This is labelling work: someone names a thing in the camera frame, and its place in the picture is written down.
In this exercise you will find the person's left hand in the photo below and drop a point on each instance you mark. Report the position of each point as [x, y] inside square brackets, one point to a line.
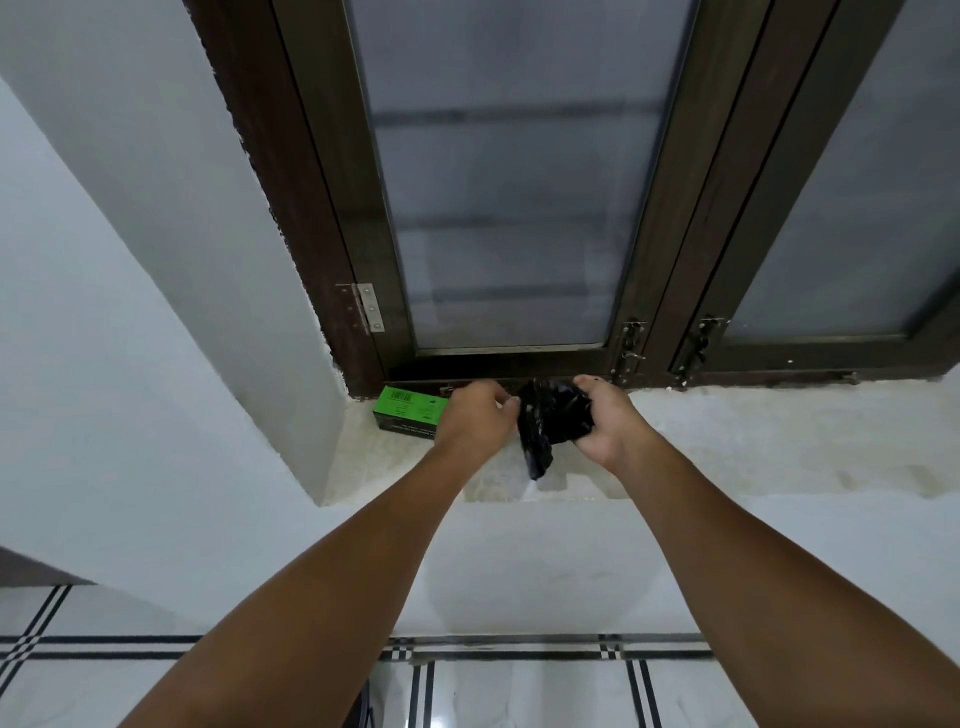
[472, 420]

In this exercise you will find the person's right hand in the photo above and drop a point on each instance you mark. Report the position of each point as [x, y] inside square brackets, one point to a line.
[611, 427]

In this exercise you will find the person's right fingers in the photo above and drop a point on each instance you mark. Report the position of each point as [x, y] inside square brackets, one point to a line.
[589, 384]

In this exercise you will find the person's left thumb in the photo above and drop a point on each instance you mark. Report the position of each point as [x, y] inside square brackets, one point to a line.
[510, 411]

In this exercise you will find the black plastic bag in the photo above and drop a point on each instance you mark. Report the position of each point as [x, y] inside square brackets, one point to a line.
[551, 424]

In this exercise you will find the person's right forearm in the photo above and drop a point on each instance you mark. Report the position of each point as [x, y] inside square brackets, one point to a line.
[780, 592]

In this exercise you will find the person's left forearm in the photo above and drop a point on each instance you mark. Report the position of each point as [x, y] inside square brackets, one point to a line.
[315, 592]

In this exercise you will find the dark metal window latch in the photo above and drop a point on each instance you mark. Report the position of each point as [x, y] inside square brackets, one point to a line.
[696, 346]
[628, 351]

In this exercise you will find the green and black box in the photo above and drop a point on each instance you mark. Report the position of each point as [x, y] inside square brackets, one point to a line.
[409, 412]

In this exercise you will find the silver window hinge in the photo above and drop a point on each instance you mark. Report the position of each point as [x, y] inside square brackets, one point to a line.
[366, 307]

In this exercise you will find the frosted glass window pane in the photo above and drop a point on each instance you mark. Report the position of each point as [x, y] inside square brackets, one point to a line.
[862, 195]
[517, 172]

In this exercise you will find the dark brown window frame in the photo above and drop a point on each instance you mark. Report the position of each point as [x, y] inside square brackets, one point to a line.
[667, 225]

